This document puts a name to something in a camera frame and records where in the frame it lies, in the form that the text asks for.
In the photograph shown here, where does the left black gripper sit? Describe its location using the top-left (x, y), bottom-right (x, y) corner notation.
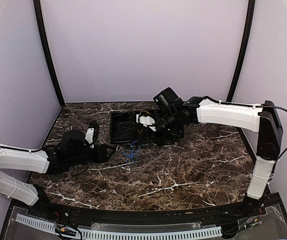
top-left (67, 143), bottom-right (116, 168)

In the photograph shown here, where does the blue cable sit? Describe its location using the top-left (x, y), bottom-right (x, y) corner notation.
top-left (122, 140), bottom-right (142, 165)

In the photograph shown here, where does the black three-compartment bin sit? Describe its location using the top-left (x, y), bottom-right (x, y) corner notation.
top-left (109, 108), bottom-right (185, 145)

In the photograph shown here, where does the grey cable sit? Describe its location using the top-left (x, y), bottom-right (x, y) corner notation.
top-left (115, 113), bottom-right (133, 138)

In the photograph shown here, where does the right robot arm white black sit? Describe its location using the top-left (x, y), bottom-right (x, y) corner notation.
top-left (143, 87), bottom-right (284, 217)

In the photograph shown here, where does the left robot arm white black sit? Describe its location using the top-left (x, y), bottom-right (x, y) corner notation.
top-left (0, 127), bottom-right (116, 218)

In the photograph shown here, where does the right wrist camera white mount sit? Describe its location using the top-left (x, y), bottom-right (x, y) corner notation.
top-left (136, 114), bottom-right (157, 132)

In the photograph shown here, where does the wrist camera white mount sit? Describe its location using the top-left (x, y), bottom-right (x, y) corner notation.
top-left (85, 121), bottom-right (100, 148)
top-left (136, 114), bottom-right (157, 132)

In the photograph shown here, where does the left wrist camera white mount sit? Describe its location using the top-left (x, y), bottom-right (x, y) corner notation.
top-left (85, 121), bottom-right (100, 148)

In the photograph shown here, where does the black front rail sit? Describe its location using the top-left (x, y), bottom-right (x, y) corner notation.
top-left (10, 193), bottom-right (267, 227)

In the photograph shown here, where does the white slotted cable duct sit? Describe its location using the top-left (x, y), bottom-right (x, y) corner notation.
top-left (15, 213), bottom-right (223, 240)

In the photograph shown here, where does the right black frame post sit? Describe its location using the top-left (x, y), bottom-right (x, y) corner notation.
top-left (226, 0), bottom-right (256, 102)

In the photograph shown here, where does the black frame post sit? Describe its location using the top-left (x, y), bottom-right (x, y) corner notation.
top-left (33, 0), bottom-right (66, 108)
top-left (226, 0), bottom-right (256, 102)

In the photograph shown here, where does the left black frame post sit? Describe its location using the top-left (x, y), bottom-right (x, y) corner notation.
top-left (33, 0), bottom-right (66, 108)

